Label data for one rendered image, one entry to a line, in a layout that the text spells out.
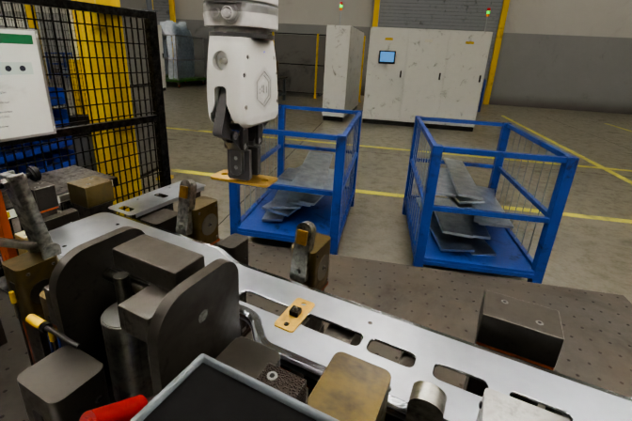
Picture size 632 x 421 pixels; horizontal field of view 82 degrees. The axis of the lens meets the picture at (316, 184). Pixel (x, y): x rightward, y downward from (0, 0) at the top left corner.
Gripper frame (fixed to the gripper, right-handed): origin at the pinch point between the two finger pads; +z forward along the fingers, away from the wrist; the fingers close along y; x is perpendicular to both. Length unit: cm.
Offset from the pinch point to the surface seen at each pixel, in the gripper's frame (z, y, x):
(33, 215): 15.3, -0.6, 41.8
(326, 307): 29.4, 12.5, -9.1
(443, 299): 59, 68, -33
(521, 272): 111, 195, -88
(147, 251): 10.6, -9.1, 8.8
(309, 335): 29.4, 4.7, -8.6
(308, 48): -39, 1137, 402
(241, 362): 21.5, -10.9, -5.2
